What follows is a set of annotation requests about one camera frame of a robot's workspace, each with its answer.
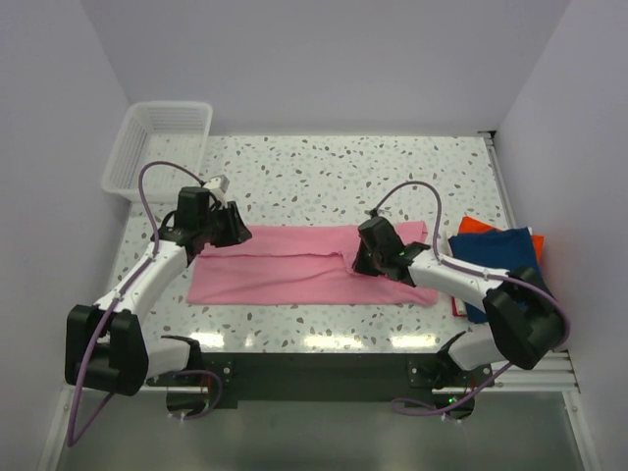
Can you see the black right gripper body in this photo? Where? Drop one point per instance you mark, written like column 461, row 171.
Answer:
column 368, row 262

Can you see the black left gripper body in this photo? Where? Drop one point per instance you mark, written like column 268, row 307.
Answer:
column 208, row 225

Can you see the pink t shirt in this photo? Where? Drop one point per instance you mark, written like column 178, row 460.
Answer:
column 284, row 265

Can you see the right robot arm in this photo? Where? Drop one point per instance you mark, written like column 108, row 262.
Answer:
column 523, row 320

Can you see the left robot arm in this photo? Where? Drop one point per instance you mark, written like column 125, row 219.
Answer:
column 105, row 347

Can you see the orange folded t shirt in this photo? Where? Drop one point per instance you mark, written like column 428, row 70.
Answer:
column 470, row 225

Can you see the white plastic basket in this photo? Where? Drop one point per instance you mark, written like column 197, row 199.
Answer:
column 173, row 131

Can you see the red folded t shirt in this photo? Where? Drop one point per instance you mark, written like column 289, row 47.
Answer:
column 458, row 308

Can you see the blue folded t shirt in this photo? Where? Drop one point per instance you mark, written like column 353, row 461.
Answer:
column 507, row 250

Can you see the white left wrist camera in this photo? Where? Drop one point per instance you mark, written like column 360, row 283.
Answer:
column 218, row 187

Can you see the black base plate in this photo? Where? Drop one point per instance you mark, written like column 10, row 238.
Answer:
column 234, row 378

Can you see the aluminium front rail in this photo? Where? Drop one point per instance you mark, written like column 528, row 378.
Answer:
column 553, row 374

